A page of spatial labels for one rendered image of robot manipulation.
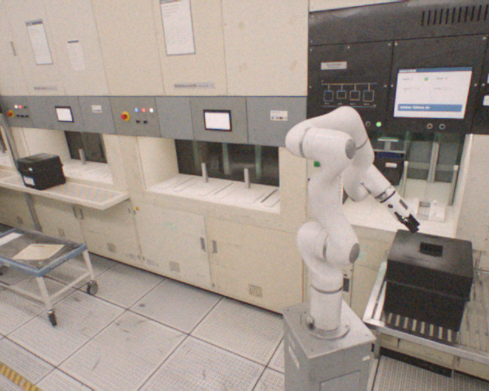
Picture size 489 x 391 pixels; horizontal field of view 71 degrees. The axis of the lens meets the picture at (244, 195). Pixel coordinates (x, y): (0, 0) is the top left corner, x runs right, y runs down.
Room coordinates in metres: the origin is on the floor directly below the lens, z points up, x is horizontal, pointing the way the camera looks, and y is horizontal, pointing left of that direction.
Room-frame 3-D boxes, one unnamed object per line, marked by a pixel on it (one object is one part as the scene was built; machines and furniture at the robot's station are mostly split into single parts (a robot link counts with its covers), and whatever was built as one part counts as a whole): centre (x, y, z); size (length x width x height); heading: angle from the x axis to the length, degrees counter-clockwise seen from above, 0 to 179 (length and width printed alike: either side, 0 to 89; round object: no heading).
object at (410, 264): (1.18, -0.73, 0.98); 0.29 x 0.29 x 0.13; 59
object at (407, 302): (1.18, -0.73, 0.85); 0.28 x 0.28 x 0.17; 59
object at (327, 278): (1.11, -0.27, 1.07); 0.19 x 0.12 x 0.24; 44
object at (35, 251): (2.35, 1.62, 0.47); 0.31 x 0.23 x 0.02; 81
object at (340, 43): (2.00, -0.95, 0.98); 0.95 x 0.88 x 1.95; 150
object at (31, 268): (2.46, 1.76, 0.24); 0.97 x 0.52 x 0.48; 62
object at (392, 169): (2.21, -0.97, 1.06); 0.24 x 0.20 x 0.32; 60
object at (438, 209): (1.80, -1.04, 0.89); 0.22 x 0.21 x 0.04; 150
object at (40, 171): (2.96, 1.79, 0.93); 0.30 x 0.28 x 0.26; 57
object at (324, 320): (1.09, -0.29, 0.85); 0.19 x 0.19 x 0.18
